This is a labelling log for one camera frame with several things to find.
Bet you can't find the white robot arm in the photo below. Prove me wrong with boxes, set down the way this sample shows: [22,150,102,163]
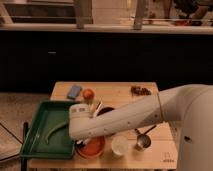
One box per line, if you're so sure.
[69,84,213,171]

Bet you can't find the red bowl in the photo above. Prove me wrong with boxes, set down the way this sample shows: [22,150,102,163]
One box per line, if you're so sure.
[75,136,105,159]

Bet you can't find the orange tomato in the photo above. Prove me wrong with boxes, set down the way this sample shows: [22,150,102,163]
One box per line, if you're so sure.
[83,89,94,100]

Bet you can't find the dark red grapes bunch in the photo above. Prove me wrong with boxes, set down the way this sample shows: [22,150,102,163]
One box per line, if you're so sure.
[131,86,151,96]

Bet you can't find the blue sponge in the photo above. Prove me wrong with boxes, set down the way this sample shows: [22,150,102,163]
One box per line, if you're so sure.
[67,85,82,100]

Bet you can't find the white cup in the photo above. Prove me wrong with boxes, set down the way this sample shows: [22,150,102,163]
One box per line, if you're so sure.
[111,136,128,157]

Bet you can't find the green bean pod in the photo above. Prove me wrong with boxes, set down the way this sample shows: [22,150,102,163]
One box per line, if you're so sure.
[45,121,68,144]

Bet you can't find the metal measuring cup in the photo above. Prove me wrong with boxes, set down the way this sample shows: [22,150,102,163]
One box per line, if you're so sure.
[135,125,156,151]

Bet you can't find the wooden table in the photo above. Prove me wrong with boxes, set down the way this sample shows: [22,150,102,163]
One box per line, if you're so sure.
[27,81,183,170]

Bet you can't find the green plastic tray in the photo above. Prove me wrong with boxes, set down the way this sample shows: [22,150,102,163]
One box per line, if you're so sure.
[20,101,75,160]

